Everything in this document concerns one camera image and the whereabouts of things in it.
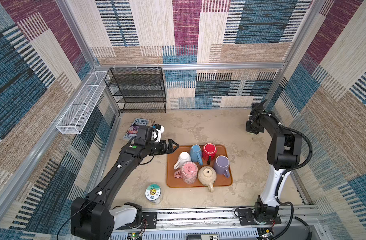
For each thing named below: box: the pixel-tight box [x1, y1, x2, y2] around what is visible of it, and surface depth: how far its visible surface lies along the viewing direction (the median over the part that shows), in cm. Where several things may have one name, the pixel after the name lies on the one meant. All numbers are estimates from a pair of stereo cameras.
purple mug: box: [213, 155, 231, 178], surface depth 85 cm
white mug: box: [173, 151, 192, 170], surface depth 87 cm
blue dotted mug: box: [190, 144, 203, 166], surface depth 89 cm
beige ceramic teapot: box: [197, 165, 217, 193], surface depth 81 cm
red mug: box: [202, 142, 218, 165], surface depth 91 cm
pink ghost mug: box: [173, 161, 198, 185], surface depth 81 cm
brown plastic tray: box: [166, 145, 233, 188], surface depth 86 cm
